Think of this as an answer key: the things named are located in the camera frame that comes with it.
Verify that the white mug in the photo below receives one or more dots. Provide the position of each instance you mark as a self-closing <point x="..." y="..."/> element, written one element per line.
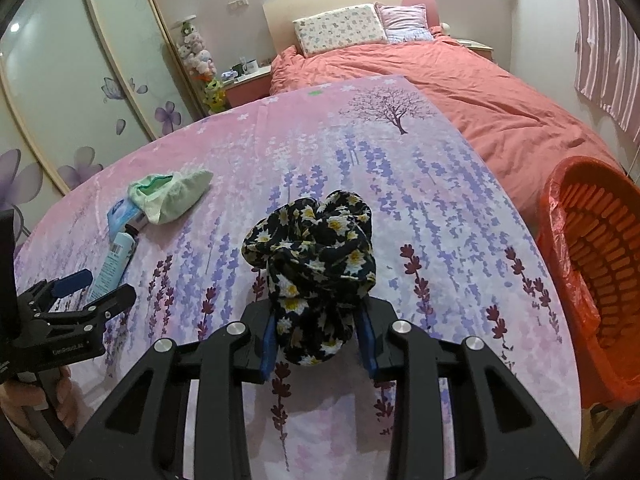
<point x="251" y="65"/>

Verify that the floral sliding wardrobe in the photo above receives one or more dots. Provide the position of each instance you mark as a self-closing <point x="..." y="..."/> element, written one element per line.
<point x="75" y="85"/>

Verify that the pink lavender printed tablecloth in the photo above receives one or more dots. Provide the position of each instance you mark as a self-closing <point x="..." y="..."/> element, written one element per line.
<point x="400" y="240"/>

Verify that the white wall socket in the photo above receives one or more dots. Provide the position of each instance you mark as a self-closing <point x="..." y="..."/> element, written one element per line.
<point x="238" y="3"/>

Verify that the pink white nightstand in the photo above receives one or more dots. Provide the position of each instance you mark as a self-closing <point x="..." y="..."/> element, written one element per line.
<point x="247" y="87"/>

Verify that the dark green mug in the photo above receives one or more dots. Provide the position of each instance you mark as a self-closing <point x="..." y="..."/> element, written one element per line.
<point x="237" y="69"/>

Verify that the person's left hand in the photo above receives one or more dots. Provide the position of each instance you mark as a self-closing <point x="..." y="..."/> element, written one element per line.
<point x="65" y="400"/>

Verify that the pink striped pillow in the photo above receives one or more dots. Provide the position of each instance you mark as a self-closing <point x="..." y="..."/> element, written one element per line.
<point x="405" y="22"/>

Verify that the blue tissue packet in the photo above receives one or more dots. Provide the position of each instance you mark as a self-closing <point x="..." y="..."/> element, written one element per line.
<point x="122" y="215"/>

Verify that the cream bedside table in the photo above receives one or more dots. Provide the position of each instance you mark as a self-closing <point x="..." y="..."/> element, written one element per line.
<point x="475" y="49"/>

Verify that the orange plastic basket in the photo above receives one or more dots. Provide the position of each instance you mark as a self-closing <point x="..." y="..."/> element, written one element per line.
<point x="600" y="240"/>

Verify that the salmon duvet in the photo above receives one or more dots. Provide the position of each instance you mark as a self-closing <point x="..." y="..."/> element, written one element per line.
<point x="500" y="105"/>

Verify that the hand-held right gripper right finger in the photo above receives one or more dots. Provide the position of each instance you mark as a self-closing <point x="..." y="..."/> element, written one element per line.
<point x="367" y="345"/>

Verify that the white squeeze tube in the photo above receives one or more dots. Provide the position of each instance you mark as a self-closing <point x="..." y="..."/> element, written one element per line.
<point x="112" y="265"/>

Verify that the column of plush toys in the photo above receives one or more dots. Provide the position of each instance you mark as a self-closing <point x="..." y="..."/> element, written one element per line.
<point x="197" y="60"/>

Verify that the black floral cloth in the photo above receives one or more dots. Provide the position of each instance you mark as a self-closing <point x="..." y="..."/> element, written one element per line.
<point x="320" y="260"/>

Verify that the floral white pillow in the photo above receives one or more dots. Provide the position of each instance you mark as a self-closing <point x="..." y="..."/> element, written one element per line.
<point x="340" y="30"/>

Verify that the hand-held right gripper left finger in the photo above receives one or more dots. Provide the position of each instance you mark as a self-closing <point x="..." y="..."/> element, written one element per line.
<point x="269" y="345"/>

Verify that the wooden stool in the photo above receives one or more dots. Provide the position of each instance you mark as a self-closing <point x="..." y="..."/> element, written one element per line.
<point x="600" y="435"/>

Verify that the red plastic bag liner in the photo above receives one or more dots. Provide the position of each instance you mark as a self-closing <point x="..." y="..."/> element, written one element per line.
<point x="554" y="220"/>

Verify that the pink striped curtain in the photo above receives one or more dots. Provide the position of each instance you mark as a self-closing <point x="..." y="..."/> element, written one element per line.
<point x="610" y="50"/>

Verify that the cream bed headboard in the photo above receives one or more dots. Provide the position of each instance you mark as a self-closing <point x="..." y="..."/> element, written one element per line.
<point x="300" y="7"/>

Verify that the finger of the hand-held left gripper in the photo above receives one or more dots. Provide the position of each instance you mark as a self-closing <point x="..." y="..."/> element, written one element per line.
<point x="112" y="300"/>
<point x="72" y="281"/>

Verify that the green patterned cloth cover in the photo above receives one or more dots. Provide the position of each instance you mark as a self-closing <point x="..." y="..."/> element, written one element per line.
<point x="170" y="195"/>

